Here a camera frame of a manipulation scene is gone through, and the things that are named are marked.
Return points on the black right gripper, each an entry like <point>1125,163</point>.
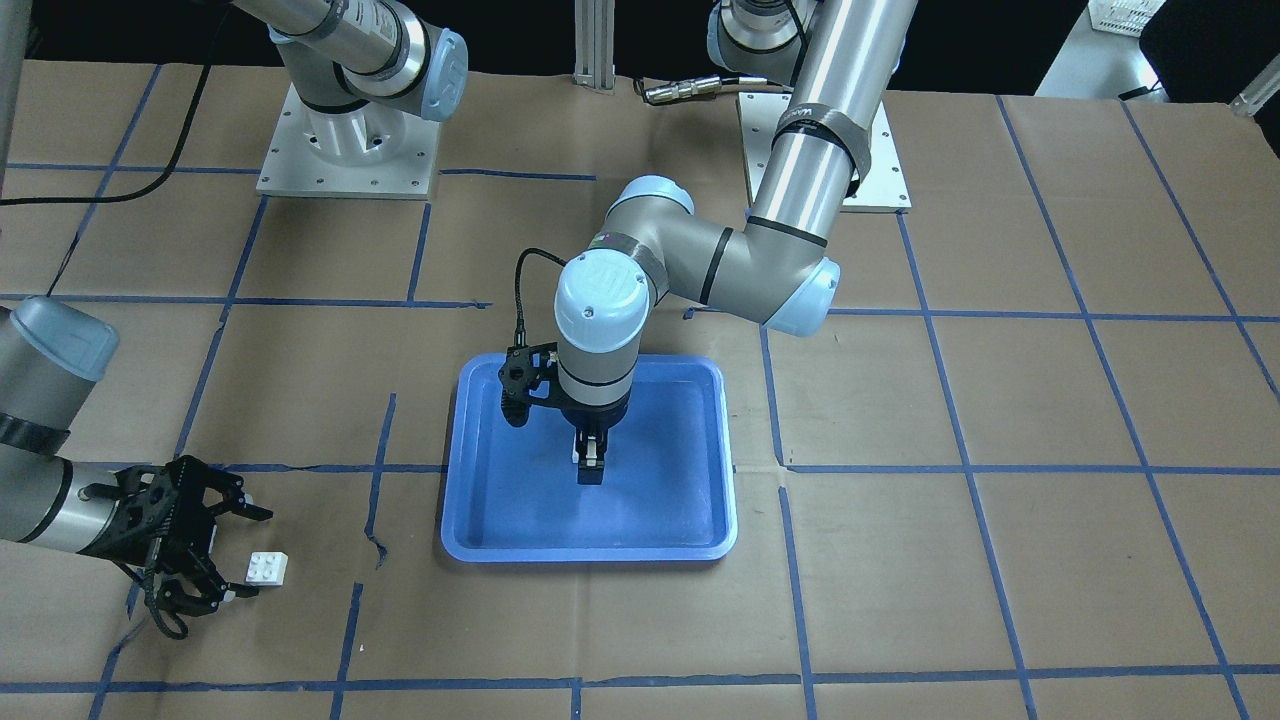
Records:
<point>112,527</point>

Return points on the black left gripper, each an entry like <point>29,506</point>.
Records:
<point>594,414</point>

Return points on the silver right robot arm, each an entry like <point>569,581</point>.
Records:
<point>370,85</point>

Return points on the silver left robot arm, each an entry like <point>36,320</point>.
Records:
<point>835,59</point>

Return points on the blue plastic tray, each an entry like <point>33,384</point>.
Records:
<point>512,494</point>

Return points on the white basket background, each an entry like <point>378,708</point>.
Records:
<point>1122,17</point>

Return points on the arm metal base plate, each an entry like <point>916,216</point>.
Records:
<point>372,152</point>
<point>886,189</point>

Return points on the metal cable connector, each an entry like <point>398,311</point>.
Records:
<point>668,93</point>

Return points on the aluminium profile post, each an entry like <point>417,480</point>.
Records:
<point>593,39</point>

